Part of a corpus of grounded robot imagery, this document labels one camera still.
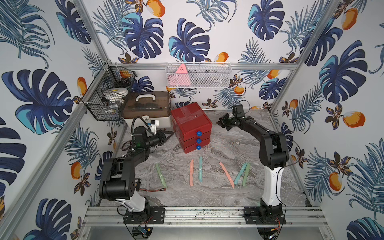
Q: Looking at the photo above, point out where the white item in basket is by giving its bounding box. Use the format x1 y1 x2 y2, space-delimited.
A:
103 88 129 104

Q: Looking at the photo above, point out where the aluminium front rail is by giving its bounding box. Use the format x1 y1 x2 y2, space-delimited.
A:
83 207 329 227

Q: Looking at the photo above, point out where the black wire basket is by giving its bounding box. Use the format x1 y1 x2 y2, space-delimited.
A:
81 63 137 122

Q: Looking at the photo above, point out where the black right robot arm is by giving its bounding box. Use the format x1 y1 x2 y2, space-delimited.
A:
217 104 289 208

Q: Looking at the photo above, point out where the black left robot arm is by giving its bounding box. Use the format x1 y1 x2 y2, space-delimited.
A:
99 126 174 213

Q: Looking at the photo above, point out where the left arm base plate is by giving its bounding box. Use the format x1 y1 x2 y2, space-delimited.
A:
123 206 166 225

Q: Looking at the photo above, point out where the pink fruit knife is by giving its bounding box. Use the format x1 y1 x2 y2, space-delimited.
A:
189 160 194 187
219 162 235 189

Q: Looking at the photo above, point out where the green fruit knife right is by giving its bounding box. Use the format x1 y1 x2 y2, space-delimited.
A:
242 163 251 187

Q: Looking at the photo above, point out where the pink triangle sign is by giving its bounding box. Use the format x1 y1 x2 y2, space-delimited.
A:
169 64 191 88

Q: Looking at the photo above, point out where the red top drawer blue knob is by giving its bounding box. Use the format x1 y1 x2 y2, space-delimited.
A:
173 121 213 140

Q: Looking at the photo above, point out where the red three-drawer cabinet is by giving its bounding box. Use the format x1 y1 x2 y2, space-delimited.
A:
171 103 213 154

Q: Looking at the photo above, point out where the green fruit knife left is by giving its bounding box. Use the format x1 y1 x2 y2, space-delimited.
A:
155 163 167 189

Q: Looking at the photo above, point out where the clear mesh wall shelf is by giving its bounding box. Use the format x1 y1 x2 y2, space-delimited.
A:
165 62 232 89

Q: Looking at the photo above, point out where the teal fruit knife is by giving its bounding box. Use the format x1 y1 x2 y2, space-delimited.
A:
234 163 248 185
199 156 203 183

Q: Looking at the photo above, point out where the green fruit knife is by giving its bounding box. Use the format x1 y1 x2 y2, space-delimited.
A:
242 163 251 187
155 163 167 189

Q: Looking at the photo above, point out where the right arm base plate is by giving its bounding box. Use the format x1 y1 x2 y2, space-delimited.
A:
243 206 287 225

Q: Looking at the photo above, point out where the brown lid white storage box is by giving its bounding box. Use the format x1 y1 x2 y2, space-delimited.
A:
122 91 172 128

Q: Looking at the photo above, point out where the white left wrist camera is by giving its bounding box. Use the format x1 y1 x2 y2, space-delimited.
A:
148 120 160 135

